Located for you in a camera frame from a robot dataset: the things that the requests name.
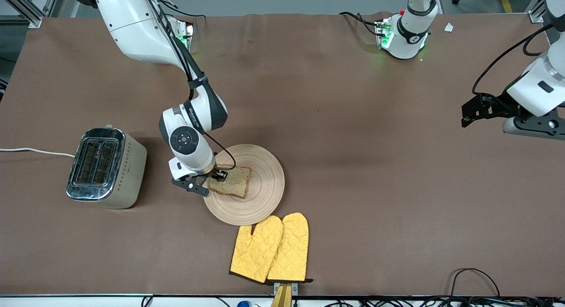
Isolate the brown bread slice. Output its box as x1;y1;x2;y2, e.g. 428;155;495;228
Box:
207;165;251;199

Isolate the round wooden plate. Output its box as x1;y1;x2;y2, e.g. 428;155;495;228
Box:
202;144;285;226

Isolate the silver beige two-slot toaster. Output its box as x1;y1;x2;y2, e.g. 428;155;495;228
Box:
66;124;147;210

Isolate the yellow quilted oven mitt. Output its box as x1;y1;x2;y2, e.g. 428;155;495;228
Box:
230;214;284;284
267;212;314;284

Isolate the brown table cover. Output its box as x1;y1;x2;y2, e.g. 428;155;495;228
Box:
0;11;565;297

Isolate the aluminium frame profile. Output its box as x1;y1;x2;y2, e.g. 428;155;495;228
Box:
0;0;60;29
527;0;565;24

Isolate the metal base connector bracket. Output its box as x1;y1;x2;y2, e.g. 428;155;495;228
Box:
174;20;195;52
375;17;393;49

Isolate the wooden clamp with metal bracket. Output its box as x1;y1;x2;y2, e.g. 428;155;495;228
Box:
271;281;298;307

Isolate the white toaster power cable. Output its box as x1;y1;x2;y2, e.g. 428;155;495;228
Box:
0;147;75;158

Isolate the black arm base cable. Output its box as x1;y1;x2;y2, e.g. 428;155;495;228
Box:
339;11;381;37
154;0;207;21

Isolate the red black cable loop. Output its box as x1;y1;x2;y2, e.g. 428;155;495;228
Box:
448;268;501;299

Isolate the black cable bundle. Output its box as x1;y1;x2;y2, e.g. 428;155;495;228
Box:
327;295;565;307

